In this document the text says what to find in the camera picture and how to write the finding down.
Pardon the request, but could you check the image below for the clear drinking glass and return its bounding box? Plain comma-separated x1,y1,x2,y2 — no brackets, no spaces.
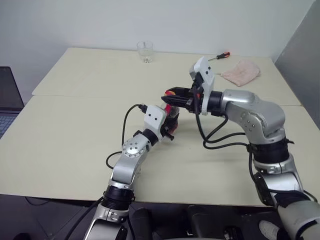
136,40,154,64

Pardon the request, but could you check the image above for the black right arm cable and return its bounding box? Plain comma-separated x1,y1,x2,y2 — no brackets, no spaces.
194,99,259,182

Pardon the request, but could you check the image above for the orange and black screwdriver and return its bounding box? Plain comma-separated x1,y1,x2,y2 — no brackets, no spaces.
207,51,231,62

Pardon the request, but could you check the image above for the grey partition panel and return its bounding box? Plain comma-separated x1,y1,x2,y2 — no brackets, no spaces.
273,0,320,109

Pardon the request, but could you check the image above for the dark rounded shape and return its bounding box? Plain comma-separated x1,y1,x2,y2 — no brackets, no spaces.
129,206,154,240

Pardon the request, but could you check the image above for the pink cloth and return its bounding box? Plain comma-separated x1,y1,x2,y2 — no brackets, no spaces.
219,59,262,88

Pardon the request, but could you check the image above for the white shoe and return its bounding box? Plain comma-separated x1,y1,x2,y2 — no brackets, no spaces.
258,219,280,240

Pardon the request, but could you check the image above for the clear bottle with red label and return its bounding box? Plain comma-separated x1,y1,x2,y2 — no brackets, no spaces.
163,89,181,135

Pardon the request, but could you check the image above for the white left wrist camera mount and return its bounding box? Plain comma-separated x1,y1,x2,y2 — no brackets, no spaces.
143,105,167,140

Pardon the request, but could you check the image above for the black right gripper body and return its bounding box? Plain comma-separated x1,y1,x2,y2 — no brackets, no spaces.
186,72,205,116

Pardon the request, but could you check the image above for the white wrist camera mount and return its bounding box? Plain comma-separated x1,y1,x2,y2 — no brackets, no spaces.
143,105,167,140
188,56,216,117

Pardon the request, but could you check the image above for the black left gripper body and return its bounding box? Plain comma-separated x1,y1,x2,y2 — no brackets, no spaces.
159,119,177,142

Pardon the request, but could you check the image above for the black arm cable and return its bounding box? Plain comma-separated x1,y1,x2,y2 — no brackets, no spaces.
105,102,149,172
194,99,259,182

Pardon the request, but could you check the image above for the thin black cable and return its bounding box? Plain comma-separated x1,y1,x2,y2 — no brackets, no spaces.
24,196,89,209

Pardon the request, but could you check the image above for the dark laptop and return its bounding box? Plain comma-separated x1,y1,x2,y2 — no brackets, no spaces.
0,65,25,140

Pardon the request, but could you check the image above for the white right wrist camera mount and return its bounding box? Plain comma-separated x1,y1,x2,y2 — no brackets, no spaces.
188,56,216,117

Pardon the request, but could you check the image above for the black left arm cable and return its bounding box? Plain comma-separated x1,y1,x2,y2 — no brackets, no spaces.
105,102,149,172

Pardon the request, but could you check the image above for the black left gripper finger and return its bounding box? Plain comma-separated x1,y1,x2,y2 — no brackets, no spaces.
167,111,181,126

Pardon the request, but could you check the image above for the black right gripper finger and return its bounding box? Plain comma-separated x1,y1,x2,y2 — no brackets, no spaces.
165,85,194,98
160,95,193,111

